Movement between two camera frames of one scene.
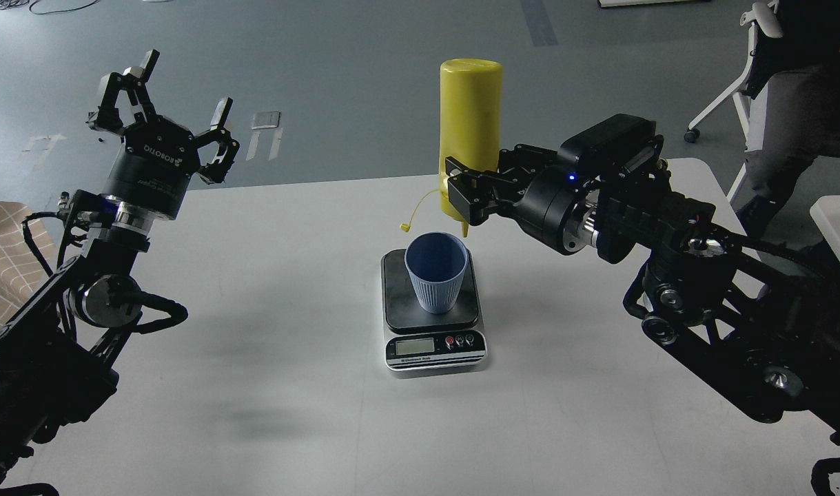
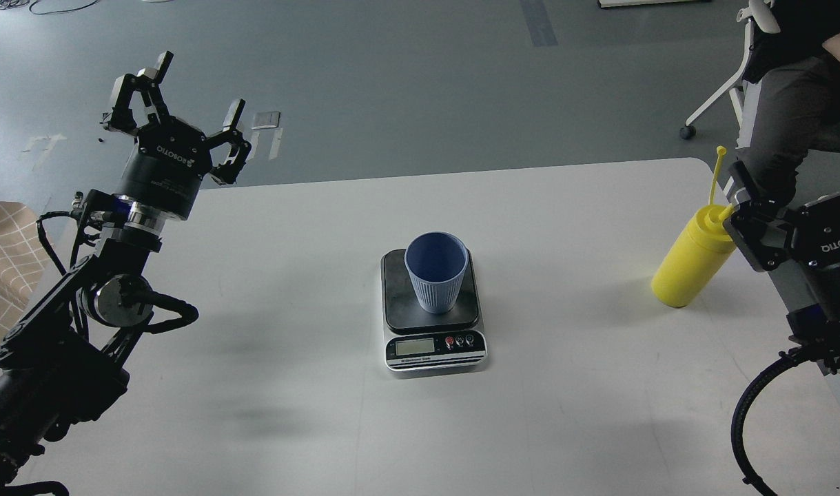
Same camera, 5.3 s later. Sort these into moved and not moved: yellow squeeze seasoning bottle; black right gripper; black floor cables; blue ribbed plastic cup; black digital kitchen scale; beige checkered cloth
Moved: black right gripper; yellow squeeze seasoning bottle
Not moved: blue ribbed plastic cup; black floor cables; black digital kitchen scale; beige checkered cloth
